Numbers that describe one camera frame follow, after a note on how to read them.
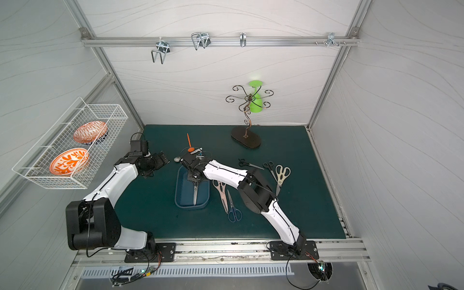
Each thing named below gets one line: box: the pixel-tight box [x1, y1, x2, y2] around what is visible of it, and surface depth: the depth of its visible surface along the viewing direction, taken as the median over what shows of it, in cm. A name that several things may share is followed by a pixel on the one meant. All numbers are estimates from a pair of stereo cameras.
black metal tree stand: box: [225, 85, 275, 149], surface depth 103 cm
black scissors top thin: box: [238, 158, 265, 171], surface depth 105 cm
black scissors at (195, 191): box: [192, 181, 200, 206], surface depth 90 cm
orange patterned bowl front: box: [49, 148, 91, 176], surface depth 64 cm
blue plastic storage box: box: [174, 165, 211, 210], surface depth 90 cm
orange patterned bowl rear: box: [73, 120, 109, 145], surface depth 73 cm
